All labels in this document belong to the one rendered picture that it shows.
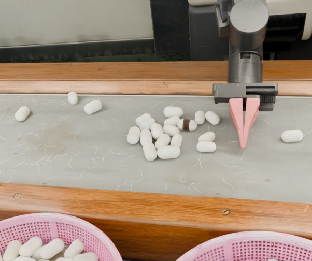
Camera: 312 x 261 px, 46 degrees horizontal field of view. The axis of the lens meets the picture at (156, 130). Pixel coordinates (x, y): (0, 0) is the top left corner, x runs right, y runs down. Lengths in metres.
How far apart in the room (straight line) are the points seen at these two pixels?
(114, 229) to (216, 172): 0.18
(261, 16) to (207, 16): 0.88
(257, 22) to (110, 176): 0.33
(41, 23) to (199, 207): 2.53
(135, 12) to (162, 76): 1.92
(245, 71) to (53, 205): 0.36
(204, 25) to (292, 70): 0.71
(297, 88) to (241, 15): 0.25
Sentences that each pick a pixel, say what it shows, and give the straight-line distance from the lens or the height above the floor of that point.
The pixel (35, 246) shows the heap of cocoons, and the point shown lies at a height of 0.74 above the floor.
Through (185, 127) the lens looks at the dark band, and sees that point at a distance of 0.66.
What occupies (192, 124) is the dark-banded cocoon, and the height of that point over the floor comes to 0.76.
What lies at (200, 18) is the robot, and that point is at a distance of 1.47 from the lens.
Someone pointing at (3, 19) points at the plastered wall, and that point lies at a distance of 3.03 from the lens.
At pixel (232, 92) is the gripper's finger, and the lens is 0.60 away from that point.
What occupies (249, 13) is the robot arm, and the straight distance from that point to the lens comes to 0.59.
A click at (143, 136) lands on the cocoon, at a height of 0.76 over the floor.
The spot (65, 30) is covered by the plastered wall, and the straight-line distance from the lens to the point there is 2.88.
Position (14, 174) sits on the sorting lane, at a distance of 0.67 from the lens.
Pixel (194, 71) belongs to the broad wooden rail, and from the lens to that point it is 0.82.
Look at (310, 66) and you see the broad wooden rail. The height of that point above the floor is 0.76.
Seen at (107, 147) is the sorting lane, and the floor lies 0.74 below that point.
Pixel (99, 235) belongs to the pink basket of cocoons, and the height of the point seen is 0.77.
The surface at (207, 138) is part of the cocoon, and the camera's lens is 0.63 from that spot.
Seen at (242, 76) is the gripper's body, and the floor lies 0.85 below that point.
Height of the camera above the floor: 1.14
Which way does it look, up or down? 36 degrees down
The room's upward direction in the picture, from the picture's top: 7 degrees counter-clockwise
